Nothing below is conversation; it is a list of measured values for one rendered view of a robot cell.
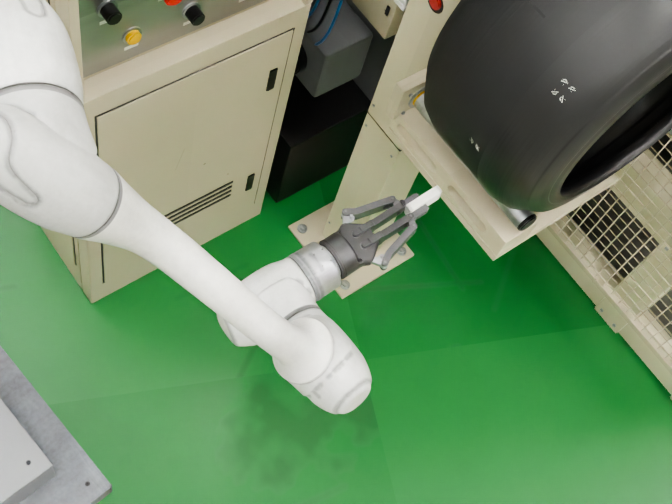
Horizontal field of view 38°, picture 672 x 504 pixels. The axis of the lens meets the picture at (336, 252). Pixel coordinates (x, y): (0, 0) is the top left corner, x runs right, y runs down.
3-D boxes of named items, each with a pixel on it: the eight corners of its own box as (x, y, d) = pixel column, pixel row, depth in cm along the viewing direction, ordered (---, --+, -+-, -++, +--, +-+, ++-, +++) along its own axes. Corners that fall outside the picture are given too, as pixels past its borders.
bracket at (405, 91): (383, 111, 199) (395, 82, 190) (521, 40, 215) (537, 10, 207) (393, 123, 198) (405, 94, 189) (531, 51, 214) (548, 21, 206)
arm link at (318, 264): (286, 248, 159) (316, 229, 161) (285, 268, 168) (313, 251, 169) (318, 291, 157) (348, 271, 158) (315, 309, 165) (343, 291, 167)
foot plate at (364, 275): (287, 227, 280) (288, 223, 278) (359, 187, 291) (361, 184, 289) (342, 299, 273) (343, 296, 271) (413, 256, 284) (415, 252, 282)
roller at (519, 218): (431, 85, 197) (419, 101, 199) (419, 87, 193) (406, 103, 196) (541, 215, 187) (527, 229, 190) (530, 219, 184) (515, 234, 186)
